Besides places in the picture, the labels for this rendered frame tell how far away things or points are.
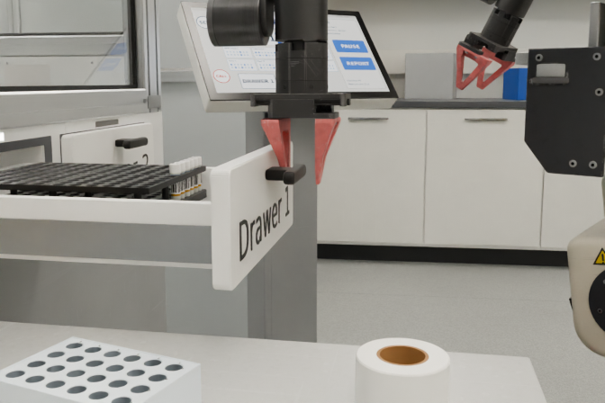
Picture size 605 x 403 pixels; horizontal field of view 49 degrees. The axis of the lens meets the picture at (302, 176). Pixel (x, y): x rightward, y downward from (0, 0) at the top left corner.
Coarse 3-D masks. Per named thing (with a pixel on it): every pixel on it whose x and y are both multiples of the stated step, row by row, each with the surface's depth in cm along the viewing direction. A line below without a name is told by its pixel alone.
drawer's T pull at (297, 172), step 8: (272, 168) 71; (280, 168) 71; (288, 168) 72; (296, 168) 71; (304, 168) 74; (272, 176) 71; (280, 176) 70; (288, 176) 68; (296, 176) 69; (288, 184) 69
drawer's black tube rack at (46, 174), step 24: (24, 168) 80; (48, 168) 80; (72, 168) 80; (96, 168) 80; (120, 168) 80; (144, 168) 81; (168, 168) 80; (24, 192) 81; (48, 192) 81; (72, 192) 81; (96, 192) 66; (120, 192) 66; (168, 192) 74
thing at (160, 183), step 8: (200, 168) 80; (168, 176) 74; (176, 176) 73; (184, 176) 75; (144, 184) 68; (152, 184) 68; (160, 184) 68; (168, 184) 70; (136, 192) 66; (144, 192) 65; (152, 192) 66
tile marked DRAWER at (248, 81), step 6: (240, 78) 157; (246, 78) 158; (252, 78) 159; (258, 78) 159; (264, 78) 160; (270, 78) 161; (240, 84) 156; (246, 84) 157; (252, 84) 158; (258, 84) 158; (264, 84) 159; (270, 84) 160
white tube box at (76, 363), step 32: (64, 352) 51; (96, 352) 51; (128, 352) 51; (0, 384) 46; (32, 384) 46; (64, 384) 46; (96, 384) 46; (128, 384) 46; (160, 384) 46; (192, 384) 48
